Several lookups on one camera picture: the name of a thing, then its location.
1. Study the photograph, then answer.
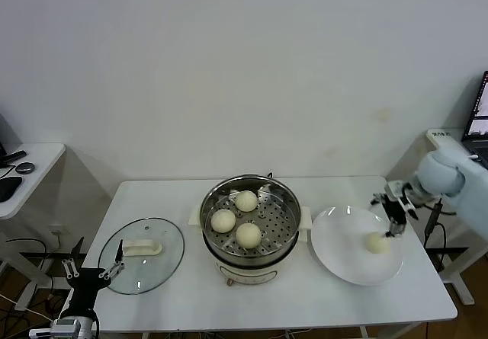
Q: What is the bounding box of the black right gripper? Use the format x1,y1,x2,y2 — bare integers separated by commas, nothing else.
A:
383,196,407,239

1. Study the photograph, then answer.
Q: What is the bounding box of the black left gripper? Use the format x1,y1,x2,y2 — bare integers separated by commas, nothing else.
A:
60,235,126,312

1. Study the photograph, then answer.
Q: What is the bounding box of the white steamed baozi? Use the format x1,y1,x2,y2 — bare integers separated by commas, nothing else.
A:
233,190,258,213
365,231,392,255
210,209,237,233
235,222,262,250

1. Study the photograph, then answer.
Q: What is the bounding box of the glass lid with white handle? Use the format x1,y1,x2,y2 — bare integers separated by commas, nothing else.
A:
98,216,187,295

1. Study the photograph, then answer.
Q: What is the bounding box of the stainless steel steamer basket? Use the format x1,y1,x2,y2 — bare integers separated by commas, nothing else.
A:
201,175,302,258

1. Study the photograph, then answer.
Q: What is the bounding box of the white round plate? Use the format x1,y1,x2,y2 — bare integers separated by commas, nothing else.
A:
311,206,404,287

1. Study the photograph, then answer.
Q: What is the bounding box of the black laptop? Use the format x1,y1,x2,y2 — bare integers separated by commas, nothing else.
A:
461,70,488,155

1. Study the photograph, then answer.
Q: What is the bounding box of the black bar device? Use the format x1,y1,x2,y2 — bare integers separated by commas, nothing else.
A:
2,149,30,165

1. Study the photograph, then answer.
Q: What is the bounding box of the white electric cooker pot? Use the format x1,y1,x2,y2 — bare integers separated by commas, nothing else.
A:
189,205,313,287

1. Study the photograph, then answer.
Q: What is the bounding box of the black computer monitor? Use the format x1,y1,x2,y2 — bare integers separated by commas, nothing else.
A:
0,112,24,165

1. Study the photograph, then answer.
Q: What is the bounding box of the white wall socket plug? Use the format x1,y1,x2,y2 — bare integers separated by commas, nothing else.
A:
49,224,68,248

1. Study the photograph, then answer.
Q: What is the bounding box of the black floor cable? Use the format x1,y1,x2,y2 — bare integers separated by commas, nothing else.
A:
5,238,53,258

